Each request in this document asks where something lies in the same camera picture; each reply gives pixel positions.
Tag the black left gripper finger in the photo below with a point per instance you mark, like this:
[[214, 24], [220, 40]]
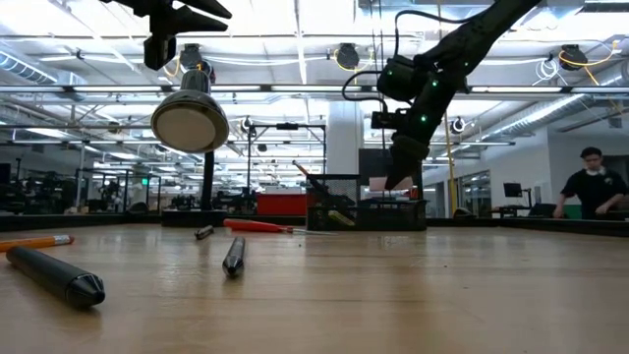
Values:
[[211, 7], [196, 22]]

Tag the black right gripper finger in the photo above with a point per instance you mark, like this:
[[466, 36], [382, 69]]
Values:
[[403, 172]]

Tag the small yellow highlighter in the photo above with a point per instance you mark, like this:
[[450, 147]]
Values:
[[341, 218]]

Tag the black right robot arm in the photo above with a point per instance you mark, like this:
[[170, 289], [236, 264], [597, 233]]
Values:
[[467, 39]]

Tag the black mesh desk organizer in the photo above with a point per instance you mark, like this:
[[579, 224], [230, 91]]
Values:
[[388, 216]]

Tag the black background panel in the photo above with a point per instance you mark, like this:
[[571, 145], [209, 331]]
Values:
[[368, 162]]

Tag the black background monitor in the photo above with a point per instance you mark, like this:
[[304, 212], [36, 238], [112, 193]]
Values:
[[512, 190]]

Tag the red cabinet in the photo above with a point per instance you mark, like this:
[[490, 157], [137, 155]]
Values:
[[280, 204]]

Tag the person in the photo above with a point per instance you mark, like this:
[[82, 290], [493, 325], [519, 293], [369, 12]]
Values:
[[592, 189]]

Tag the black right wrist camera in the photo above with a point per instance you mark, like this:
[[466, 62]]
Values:
[[388, 120]]

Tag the black background frame stand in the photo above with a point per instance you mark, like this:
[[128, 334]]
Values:
[[287, 126]]

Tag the silver ceiling duct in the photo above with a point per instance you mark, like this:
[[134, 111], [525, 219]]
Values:
[[24, 69], [535, 118]]

